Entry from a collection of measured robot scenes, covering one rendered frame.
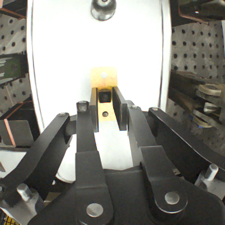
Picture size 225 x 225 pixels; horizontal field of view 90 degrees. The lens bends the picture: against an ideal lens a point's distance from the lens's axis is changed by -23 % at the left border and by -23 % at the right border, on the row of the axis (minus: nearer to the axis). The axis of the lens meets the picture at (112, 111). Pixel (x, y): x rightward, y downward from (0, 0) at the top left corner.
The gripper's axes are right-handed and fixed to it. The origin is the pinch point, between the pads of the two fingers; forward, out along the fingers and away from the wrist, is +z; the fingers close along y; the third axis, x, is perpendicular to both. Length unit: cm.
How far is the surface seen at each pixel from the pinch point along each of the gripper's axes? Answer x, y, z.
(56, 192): -23.8, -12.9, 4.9
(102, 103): -1.2, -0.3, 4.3
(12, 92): -5, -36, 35
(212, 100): 1.4, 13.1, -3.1
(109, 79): 2.4, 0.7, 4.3
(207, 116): -1.1, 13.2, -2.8
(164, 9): 13.5, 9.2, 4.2
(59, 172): -16.1, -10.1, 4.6
